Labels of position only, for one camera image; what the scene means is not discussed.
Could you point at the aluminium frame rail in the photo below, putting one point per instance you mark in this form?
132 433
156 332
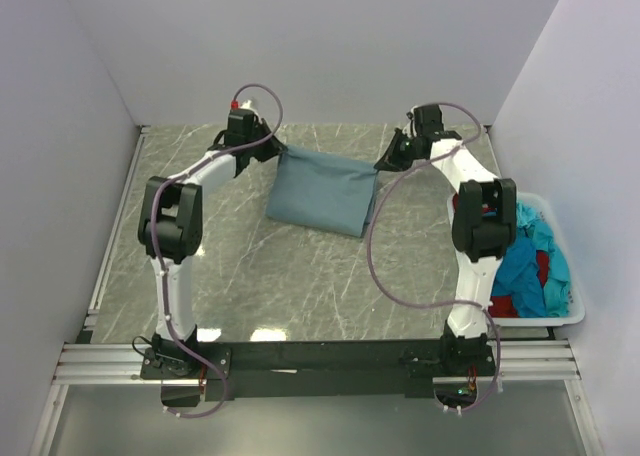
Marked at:
117 364

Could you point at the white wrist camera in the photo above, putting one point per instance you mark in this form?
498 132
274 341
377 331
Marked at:
411 114
250 104

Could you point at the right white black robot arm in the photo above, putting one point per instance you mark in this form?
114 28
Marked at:
483 222

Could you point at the grey blue t shirt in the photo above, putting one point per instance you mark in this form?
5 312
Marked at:
323 191

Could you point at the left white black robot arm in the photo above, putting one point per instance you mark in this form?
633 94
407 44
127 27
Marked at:
171 225

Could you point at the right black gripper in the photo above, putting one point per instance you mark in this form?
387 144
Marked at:
391 159

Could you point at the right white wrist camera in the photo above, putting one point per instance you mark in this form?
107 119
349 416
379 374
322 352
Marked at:
411 114

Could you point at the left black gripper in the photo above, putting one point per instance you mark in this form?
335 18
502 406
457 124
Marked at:
275 148

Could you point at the bright blue t shirt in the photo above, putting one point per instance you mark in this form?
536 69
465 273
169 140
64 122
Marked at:
558 286

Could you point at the white plastic laundry basket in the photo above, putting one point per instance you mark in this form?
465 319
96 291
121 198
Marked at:
576 306

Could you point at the red t shirt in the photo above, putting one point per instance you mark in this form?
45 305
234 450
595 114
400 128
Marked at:
518 286

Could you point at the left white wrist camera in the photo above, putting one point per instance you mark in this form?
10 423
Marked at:
250 104

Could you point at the black base crossbar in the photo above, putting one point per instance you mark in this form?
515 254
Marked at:
333 368

